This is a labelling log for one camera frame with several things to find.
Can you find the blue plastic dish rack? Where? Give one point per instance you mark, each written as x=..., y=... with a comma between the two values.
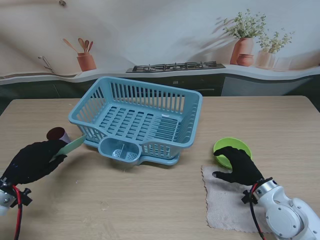
x=140, y=120

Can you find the lime green bowl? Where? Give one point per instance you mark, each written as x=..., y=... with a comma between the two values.
x=237, y=143

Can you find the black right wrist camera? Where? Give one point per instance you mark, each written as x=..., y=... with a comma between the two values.
x=246, y=197

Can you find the beige wiping cloth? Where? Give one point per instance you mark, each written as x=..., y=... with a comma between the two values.
x=222, y=207

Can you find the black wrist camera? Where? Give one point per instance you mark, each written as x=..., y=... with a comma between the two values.
x=25, y=196
x=246, y=197

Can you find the printed kitchen backdrop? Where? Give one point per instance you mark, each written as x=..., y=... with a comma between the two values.
x=160, y=37

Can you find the purple plastic cup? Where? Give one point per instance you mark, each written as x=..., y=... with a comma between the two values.
x=63, y=136

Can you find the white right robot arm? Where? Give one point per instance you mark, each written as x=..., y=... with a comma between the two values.
x=285, y=215

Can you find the pale green plate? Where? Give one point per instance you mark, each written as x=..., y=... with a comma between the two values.
x=72, y=145

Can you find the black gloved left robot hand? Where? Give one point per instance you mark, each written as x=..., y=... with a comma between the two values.
x=27, y=162

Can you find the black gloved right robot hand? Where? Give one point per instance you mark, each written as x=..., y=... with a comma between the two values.
x=243, y=170

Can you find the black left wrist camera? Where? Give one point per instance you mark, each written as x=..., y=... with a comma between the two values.
x=25, y=196

